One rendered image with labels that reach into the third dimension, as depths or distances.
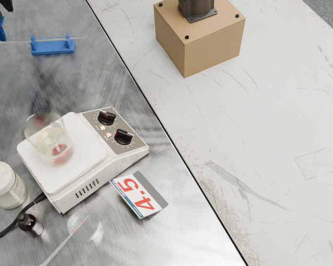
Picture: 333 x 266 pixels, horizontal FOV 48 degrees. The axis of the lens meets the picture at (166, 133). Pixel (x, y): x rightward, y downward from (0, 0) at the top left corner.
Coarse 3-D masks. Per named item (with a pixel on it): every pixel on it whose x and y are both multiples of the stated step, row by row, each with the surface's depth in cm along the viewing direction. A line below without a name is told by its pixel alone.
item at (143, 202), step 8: (128, 176) 70; (120, 184) 67; (128, 184) 68; (136, 184) 69; (128, 192) 66; (136, 192) 67; (144, 192) 68; (136, 200) 66; (144, 200) 67; (144, 208) 65; (152, 208) 66
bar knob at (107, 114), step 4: (100, 112) 71; (104, 112) 71; (108, 112) 71; (100, 116) 71; (104, 116) 71; (108, 116) 71; (112, 116) 71; (100, 120) 71; (104, 120) 71; (108, 120) 72; (112, 120) 72; (104, 124) 71; (108, 124) 71; (112, 124) 72
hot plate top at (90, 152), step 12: (72, 120) 68; (72, 132) 66; (84, 132) 66; (24, 144) 65; (84, 144) 65; (96, 144) 65; (24, 156) 64; (36, 156) 64; (84, 156) 64; (96, 156) 64; (36, 168) 63; (48, 168) 63; (60, 168) 63; (72, 168) 63; (84, 168) 62; (48, 180) 62; (60, 180) 61; (72, 180) 62; (48, 192) 60
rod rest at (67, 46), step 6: (30, 42) 86; (36, 42) 89; (42, 42) 89; (48, 42) 89; (54, 42) 89; (60, 42) 89; (66, 42) 86; (72, 42) 89; (36, 48) 88; (42, 48) 88; (48, 48) 88; (54, 48) 88; (60, 48) 88; (66, 48) 88; (72, 48) 88; (36, 54) 88
